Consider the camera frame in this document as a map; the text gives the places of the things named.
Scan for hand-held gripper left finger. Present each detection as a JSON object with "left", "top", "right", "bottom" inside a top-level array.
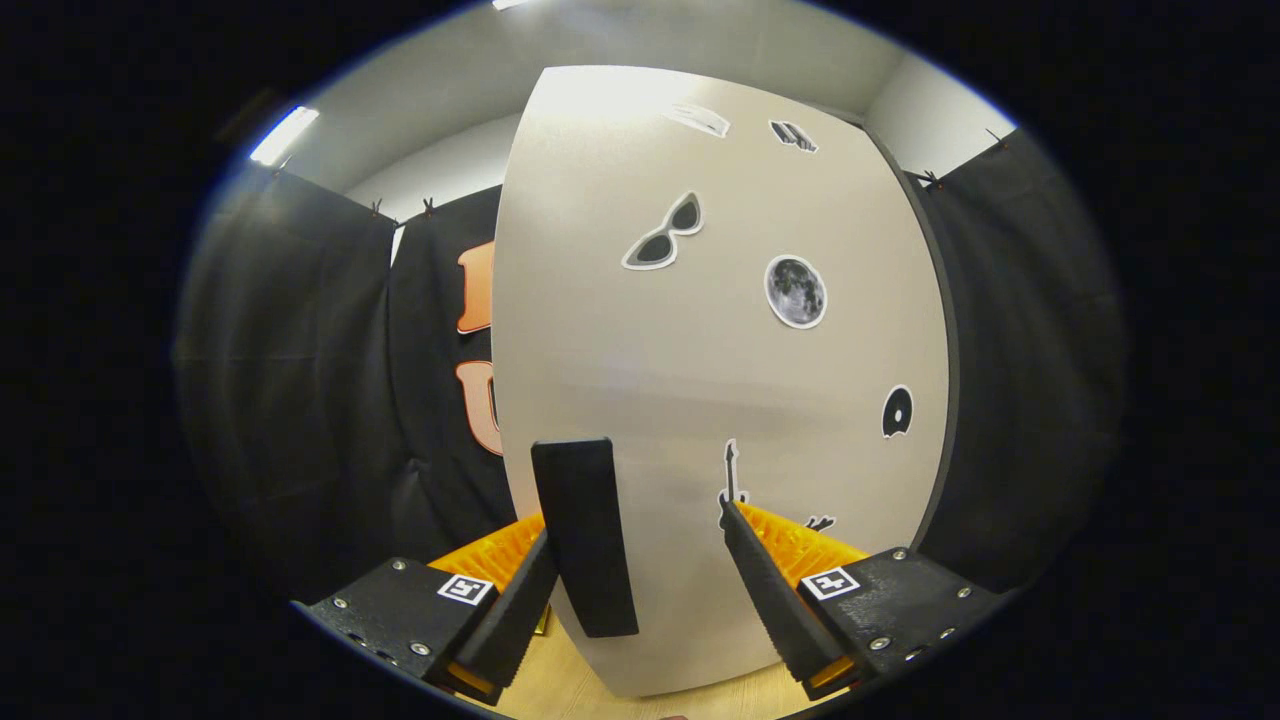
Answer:
[{"left": 290, "top": 513, "right": 561, "bottom": 706}]

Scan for black backdrop cloth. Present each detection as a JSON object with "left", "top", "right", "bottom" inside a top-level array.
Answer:
[{"left": 175, "top": 125, "right": 1126, "bottom": 606}]

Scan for black door handle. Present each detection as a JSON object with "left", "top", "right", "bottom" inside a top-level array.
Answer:
[{"left": 530, "top": 437, "right": 641, "bottom": 639}]

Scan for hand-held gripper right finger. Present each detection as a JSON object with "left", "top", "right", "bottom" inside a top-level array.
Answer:
[{"left": 721, "top": 500, "right": 998, "bottom": 701}]

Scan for narrow ceiling light strip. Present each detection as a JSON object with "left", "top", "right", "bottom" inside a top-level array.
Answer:
[{"left": 248, "top": 104, "right": 321, "bottom": 168}]

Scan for grey shoe cabinet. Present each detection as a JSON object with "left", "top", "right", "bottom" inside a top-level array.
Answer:
[{"left": 865, "top": 125, "right": 963, "bottom": 551}]

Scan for beige shoe cabinet door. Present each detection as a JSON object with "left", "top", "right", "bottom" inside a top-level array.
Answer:
[{"left": 490, "top": 65, "right": 953, "bottom": 699}]

